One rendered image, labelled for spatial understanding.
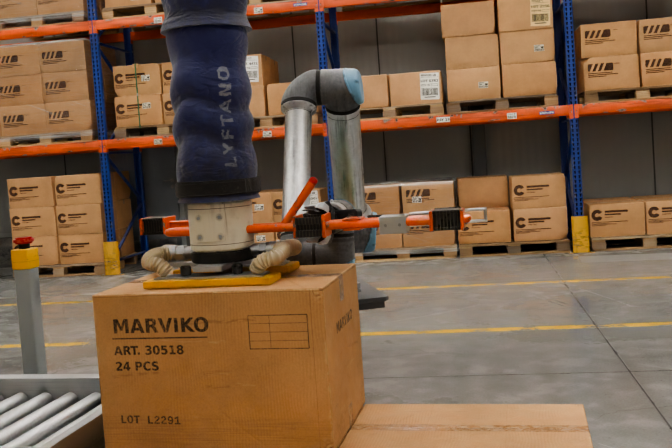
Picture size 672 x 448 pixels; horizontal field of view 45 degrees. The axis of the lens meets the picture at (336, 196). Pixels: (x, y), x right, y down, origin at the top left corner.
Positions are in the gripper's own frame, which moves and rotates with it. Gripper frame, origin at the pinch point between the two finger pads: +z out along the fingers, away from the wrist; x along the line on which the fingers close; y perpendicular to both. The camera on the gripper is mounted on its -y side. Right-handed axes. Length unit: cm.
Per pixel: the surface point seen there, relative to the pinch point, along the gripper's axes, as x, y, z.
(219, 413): -43, 24, 20
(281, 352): -28.5, 7.1, 20.0
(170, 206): -36, 404, -819
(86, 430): -48, 61, 18
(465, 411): -53, -33, -12
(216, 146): 21.9, 23.6, 9.2
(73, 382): -50, 93, -30
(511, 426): -53, -45, 0
